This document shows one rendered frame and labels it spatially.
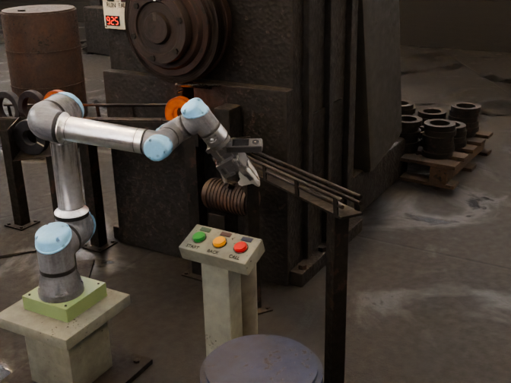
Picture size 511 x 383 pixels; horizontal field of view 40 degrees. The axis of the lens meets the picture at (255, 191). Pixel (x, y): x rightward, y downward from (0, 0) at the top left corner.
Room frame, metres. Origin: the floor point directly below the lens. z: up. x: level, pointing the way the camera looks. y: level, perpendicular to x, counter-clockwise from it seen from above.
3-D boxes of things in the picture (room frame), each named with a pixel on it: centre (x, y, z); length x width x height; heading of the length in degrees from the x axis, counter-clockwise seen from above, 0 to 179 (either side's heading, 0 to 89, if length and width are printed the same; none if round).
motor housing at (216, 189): (2.60, 0.10, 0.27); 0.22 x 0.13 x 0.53; 59
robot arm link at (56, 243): (2.08, 0.66, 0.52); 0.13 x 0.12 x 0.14; 167
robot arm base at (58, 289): (2.07, 0.66, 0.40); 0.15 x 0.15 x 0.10
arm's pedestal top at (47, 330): (2.07, 0.66, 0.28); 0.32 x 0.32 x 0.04; 61
